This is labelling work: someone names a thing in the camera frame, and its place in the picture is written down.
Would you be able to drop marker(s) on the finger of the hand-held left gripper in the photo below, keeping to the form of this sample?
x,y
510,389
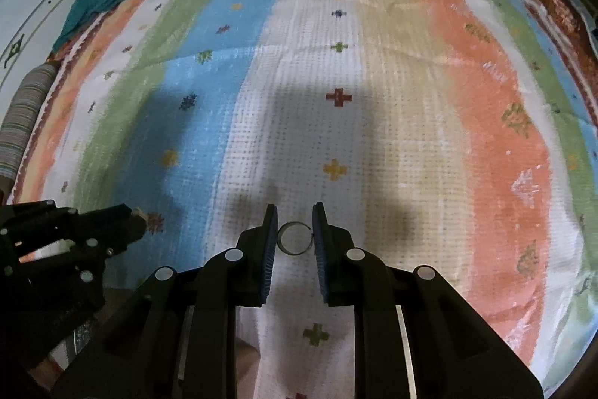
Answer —
x,y
93,216
112,240

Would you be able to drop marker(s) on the striped woven cloth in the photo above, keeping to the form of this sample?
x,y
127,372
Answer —
x,y
397,123

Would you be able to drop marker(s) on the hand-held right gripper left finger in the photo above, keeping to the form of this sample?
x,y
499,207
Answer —
x,y
270,249

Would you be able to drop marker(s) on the striped fabric roll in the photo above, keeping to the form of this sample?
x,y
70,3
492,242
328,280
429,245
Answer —
x,y
23,114

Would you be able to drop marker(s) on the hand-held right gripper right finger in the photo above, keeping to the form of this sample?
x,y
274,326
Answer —
x,y
320,249

